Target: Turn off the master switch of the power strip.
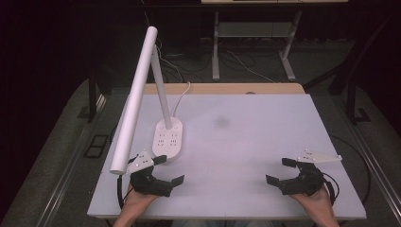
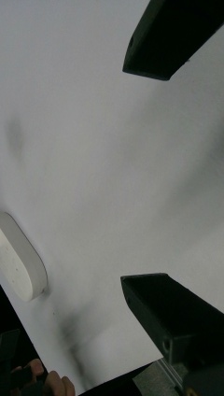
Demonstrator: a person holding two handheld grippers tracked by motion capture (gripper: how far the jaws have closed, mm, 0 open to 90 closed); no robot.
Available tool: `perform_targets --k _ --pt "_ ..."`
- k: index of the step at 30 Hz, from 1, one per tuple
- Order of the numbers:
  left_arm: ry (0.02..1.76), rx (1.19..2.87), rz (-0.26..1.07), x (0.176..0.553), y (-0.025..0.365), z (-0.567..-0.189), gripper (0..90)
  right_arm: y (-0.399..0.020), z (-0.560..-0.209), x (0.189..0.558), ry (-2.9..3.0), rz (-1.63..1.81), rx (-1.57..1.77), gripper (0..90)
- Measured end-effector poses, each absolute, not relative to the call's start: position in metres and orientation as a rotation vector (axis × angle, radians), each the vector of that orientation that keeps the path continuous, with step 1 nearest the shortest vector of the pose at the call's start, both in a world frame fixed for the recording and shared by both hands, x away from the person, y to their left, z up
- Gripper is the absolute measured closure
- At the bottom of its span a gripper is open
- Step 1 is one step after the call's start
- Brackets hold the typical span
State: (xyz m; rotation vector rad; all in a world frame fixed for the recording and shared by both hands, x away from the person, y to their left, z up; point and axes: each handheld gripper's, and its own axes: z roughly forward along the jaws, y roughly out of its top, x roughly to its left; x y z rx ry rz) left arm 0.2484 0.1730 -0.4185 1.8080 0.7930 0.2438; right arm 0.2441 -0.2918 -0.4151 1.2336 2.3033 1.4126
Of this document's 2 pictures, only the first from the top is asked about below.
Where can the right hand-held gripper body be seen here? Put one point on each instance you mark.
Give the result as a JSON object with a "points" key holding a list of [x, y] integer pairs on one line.
{"points": [[307, 184]]}

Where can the white desk lamp with socket base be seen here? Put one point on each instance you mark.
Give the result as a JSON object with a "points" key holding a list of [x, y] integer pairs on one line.
{"points": [[135, 94]]}

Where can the black rectangular floor frame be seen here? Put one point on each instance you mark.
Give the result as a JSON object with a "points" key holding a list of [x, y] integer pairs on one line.
{"points": [[96, 146]]}

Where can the black metal stand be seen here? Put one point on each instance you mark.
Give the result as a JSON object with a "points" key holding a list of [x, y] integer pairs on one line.
{"points": [[351, 94]]}

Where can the grey metal desk frame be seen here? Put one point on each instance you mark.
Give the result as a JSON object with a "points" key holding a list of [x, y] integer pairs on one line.
{"points": [[252, 30]]}

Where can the person's right hand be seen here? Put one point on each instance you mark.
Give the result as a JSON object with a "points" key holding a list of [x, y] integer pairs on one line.
{"points": [[317, 200]]}

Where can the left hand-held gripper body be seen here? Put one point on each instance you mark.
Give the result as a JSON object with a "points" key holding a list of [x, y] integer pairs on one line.
{"points": [[148, 186]]}

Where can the person's left hand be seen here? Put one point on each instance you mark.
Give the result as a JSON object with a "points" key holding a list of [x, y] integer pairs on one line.
{"points": [[137, 200]]}

